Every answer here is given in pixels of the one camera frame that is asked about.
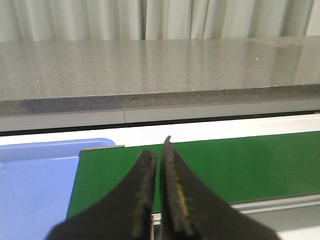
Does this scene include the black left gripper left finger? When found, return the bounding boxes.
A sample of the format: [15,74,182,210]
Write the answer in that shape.
[46,150,157,240]

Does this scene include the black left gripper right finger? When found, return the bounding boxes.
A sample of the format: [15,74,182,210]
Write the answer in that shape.
[159,136,279,240]

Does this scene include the green conveyor belt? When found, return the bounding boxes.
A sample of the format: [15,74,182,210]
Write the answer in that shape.
[67,131,320,217]

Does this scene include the blue plastic tray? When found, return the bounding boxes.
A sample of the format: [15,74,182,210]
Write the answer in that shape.
[0,138,115,240]

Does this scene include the grey panel under counter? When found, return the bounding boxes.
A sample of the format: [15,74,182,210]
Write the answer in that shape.
[0,99,320,132]

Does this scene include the grey stone counter slab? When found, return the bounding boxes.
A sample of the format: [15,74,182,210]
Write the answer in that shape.
[0,36,320,117]

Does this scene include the white pleated curtain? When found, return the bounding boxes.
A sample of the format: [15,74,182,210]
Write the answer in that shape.
[0,0,320,42]

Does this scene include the aluminium conveyor side rail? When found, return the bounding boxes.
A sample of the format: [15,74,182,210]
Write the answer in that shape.
[149,193,320,226]

